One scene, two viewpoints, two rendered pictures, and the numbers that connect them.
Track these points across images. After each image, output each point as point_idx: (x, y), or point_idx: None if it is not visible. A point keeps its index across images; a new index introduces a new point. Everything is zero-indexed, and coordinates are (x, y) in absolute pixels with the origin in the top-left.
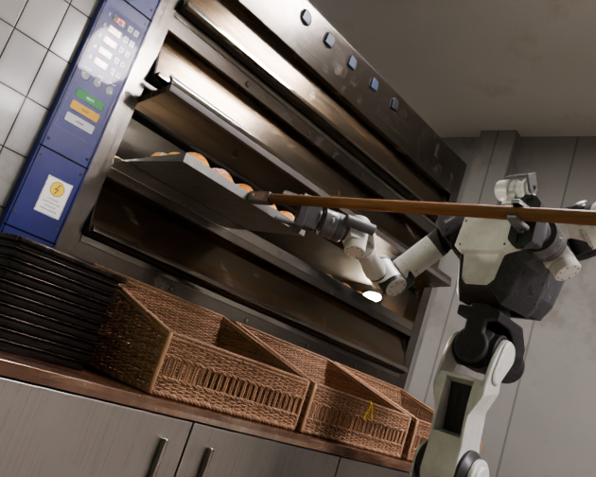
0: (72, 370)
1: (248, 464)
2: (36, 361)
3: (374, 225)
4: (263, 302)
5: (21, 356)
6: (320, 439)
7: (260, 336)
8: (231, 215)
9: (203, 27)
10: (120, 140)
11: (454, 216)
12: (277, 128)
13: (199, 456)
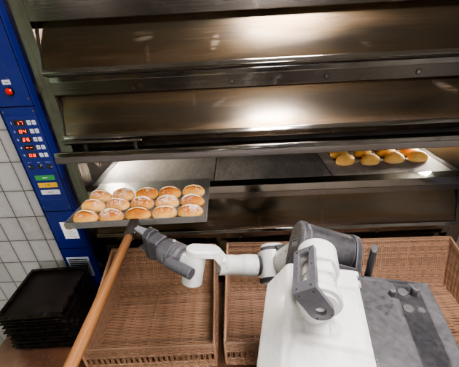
0: (62, 354)
1: None
2: (42, 355)
3: (186, 273)
4: (246, 226)
5: (38, 352)
6: None
7: (253, 245)
8: None
9: (71, 75)
10: (83, 183)
11: (296, 242)
12: (197, 95)
13: None
